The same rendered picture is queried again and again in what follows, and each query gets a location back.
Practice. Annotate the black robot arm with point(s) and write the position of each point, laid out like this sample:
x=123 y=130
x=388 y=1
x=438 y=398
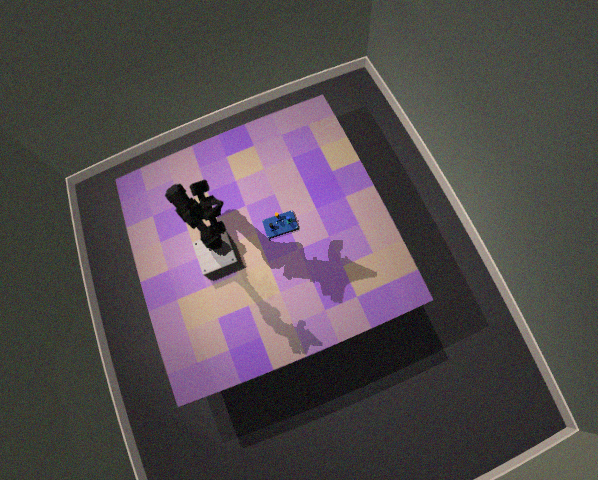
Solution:
x=186 y=209

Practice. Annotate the blue circuit board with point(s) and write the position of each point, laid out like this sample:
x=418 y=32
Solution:
x=280 y=223

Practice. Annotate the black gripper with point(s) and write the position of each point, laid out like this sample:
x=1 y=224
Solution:
x=205 y=208

